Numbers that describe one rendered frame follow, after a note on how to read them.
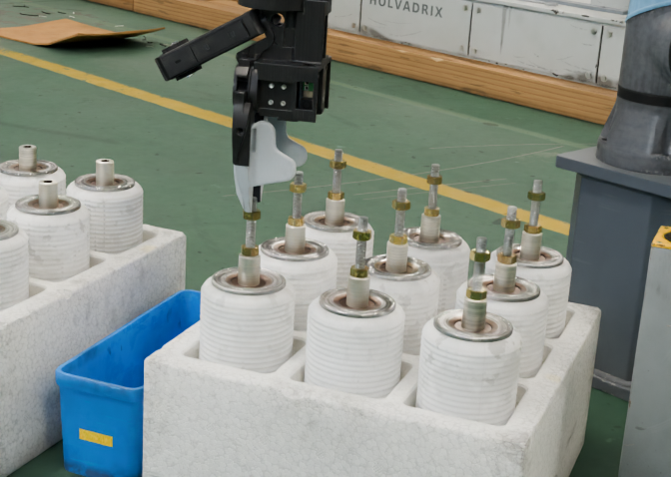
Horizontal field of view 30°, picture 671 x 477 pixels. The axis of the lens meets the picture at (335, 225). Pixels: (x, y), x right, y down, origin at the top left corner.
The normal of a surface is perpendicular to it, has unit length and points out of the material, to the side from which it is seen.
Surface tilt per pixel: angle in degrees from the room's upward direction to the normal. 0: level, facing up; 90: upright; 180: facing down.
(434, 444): 90
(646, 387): 90
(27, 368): 90
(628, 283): 90
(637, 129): 72
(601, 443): 0
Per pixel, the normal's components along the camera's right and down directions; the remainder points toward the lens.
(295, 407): -0.37, 0.26
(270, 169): -0.16, 0.20
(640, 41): -0.88, 0.09
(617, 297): -0.72, 0.17
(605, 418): 0.06, -0.95
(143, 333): 0.93, 0.13
